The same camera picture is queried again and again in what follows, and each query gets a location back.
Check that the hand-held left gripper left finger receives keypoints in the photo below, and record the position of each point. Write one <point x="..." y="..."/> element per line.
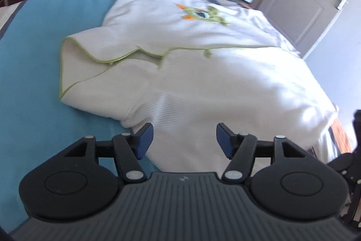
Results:
<point x="145" y="142"/>

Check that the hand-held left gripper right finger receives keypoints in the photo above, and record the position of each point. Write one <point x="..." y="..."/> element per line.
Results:
<point x="222" y="140"/>

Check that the cream frog-print garment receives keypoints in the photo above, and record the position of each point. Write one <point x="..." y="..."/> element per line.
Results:
<point x="197" y="74"/>

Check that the bed with blue striped sheet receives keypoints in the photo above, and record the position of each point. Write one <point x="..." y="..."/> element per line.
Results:
<point x="33" y="74"/>

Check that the beige panel door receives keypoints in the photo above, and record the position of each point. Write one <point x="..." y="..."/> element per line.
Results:
<point x="296" y="12"/>

